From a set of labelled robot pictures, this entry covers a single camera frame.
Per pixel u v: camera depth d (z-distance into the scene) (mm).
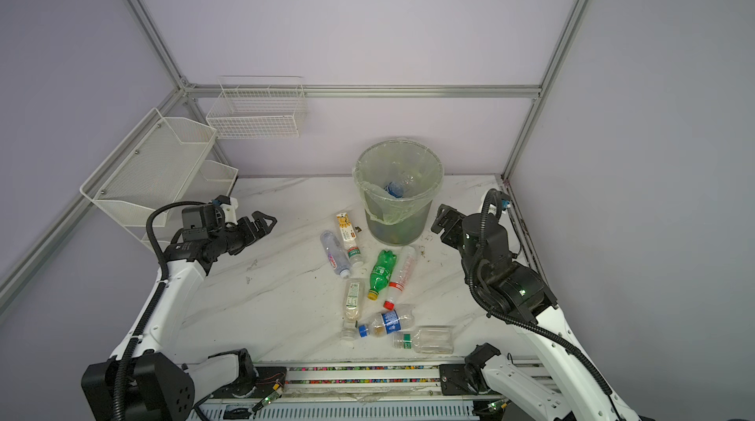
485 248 430
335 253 952
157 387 385
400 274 882
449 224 584
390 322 782
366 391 732
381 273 878
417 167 962
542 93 935
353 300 819
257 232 715
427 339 800
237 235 689
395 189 1050
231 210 731
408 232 990
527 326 394
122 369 375
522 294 420
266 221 744
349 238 954
